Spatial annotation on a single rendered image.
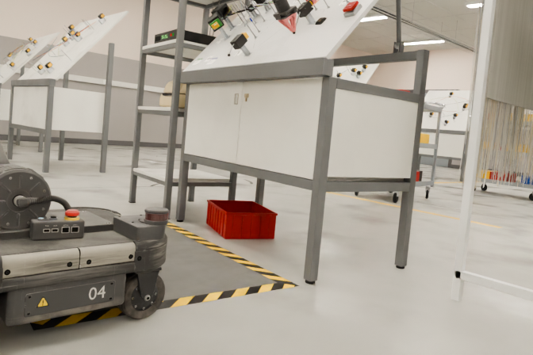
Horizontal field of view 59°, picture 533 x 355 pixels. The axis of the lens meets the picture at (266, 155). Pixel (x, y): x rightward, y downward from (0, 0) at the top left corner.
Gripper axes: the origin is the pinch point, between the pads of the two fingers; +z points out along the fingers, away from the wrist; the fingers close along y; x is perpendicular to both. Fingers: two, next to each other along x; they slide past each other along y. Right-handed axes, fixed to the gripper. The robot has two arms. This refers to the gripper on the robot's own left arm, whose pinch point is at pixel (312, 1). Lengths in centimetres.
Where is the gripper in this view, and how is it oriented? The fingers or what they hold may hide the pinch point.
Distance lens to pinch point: 215.6
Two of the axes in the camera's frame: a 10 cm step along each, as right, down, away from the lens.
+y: -5.4, -1.6, 8.3
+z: 2.3, 9.2, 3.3
